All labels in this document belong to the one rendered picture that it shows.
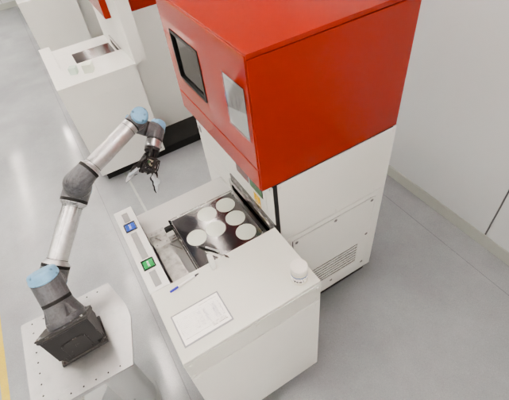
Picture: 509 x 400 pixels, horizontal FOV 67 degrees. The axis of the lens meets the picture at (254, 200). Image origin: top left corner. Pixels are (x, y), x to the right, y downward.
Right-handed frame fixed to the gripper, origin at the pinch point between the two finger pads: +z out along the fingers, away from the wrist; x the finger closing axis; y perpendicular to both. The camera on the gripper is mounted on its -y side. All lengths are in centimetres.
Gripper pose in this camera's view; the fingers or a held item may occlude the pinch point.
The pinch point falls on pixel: (140, 188)
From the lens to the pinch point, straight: 187.8
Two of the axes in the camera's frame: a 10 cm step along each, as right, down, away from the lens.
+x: 7.8, 3.1, 5.4
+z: -1.4, 9.3, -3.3
